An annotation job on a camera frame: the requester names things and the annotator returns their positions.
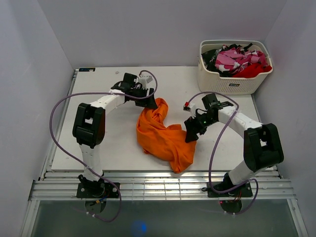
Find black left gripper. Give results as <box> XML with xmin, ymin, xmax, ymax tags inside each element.
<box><xmin>130</xmin><ymin>87</ymin><xmax>157</xmax><ymax>109</ymax></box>

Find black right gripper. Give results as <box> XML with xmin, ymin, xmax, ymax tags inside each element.
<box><xmin>184</xmin><ymin>112</ymin><xmax>217</xmax><ymax>143</ymax></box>

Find orange trousers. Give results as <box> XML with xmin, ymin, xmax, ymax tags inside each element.
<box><xmin>136</xmin><ymin>98</ymin><xmax>197</xmax><ymax>173</ymax></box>

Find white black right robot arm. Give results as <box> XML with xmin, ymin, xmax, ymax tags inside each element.
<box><xmin>183</xmin><ymin>91</ymin><xmax>284</xmax><ymax>196</ymax></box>

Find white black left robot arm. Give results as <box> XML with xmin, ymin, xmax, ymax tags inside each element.
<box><xmin>72</xmin><ymin>70</ymin><xmax>158</xmax><ymax>198</ymax></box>

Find black label sticker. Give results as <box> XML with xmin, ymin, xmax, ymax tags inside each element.
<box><xmin>79</xmin><ymin>68</ymin><xmax>95</xmax><ymax>72</ymax></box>

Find black garment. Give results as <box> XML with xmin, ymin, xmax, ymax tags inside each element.
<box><xmin>201</xmin><ymin>49</ymin><xmax>219</xmax><ymax>72</ymax></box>

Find cream plastic laundry basket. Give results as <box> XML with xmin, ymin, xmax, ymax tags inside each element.
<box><xmin>197</xmin><ymin>39</ymin><xmax>273</xmax><ymax>95</ymax></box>

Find pink patterned garment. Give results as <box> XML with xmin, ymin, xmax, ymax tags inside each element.
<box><xmin>215</xmin><ymin>48</ymin><xmax>268</xmax><ymax>73</ymax></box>

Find red garment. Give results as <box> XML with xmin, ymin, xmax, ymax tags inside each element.
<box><xmin>233</xmin><ymin>63</ymin><xmax>272</xmax><ymax>78</ymax></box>

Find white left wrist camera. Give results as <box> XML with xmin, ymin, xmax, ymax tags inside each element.
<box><xmin>139</xmin><ymin>76</ymin><xmax>153</xmax><ymax>88</ymax></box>

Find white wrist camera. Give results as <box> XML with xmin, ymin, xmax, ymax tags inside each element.
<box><xmin>183</xmin><ymin>102</ymin><xmax>196</xmax><ymax>113</ymax></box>
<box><xmin>139</xmin><ymin>76</ymin><xmax>153</xmax><ymax>88</ymax></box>

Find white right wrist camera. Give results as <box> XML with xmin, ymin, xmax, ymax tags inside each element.
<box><xmin>183</xmin><ymin>102</ymin><xmax>196</xmax><ymax>113</ymax></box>

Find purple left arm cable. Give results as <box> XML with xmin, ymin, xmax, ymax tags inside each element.
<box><xmin>49</xmin><ymin>70</ymin><xmax>158</xmax><ymax>223</ymax></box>

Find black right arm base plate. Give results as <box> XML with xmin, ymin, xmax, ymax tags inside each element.
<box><xmin>206</xmin><ymin>181</ymin><xmax>253</xmax><ymax>198</ymax></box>

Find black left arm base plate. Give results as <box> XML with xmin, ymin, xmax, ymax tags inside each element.
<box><xmin>76</xmin><ymin>182</ymin><xmax>120</xmax><ymax>199</ymax></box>

